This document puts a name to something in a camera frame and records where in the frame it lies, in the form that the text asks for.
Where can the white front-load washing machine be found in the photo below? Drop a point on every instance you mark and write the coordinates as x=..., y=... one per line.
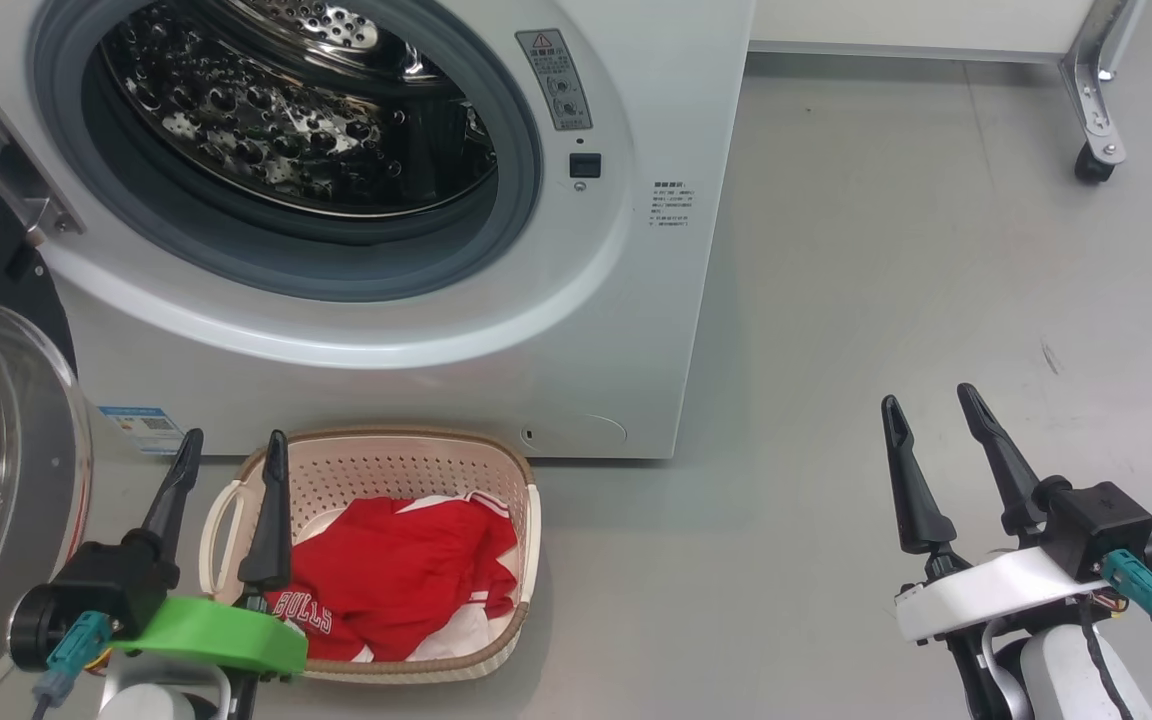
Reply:
x=656, y=330

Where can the small text instruction sticker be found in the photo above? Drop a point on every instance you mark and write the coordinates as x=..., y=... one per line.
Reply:
x=673, y=205

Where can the red and white jersey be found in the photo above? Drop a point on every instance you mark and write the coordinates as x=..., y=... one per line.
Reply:
x=396, y=570

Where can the blue energy label sticker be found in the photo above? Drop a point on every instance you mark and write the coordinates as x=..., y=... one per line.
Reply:
x=141, y=430

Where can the round black glass washer door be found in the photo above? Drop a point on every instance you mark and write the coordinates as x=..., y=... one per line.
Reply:
x=6, y=450

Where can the metal partition leg with caster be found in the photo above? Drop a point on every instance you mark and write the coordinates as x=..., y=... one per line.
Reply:
x=1096, y=100

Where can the round white filter cover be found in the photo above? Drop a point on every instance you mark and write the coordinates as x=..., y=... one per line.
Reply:
x=576, y=432

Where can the white partition panel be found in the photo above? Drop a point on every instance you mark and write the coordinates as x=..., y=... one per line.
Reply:
x=916, y=25

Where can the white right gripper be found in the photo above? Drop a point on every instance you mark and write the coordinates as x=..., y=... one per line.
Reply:
x=996, y=590

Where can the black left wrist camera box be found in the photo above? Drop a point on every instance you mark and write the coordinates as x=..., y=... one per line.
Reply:
x=101, y=590

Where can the cream perforated laundry basket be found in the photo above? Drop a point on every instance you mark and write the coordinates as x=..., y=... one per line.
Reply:
x=386, y=465

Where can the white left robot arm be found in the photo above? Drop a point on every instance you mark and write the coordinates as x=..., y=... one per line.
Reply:
x=151, y=700

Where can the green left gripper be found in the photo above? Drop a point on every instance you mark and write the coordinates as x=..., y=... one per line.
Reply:
x=216, y=635

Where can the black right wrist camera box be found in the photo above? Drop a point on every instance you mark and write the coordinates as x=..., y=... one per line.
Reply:
x=1101, y=525

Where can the metal door hinge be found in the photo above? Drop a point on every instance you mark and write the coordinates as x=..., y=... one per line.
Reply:
x=11, y=165

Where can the grey warning label sticker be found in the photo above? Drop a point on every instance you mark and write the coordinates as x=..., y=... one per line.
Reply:
x=556, y=80

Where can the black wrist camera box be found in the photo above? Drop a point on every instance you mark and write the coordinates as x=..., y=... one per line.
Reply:
x=101, y=590
x=1101, y=525

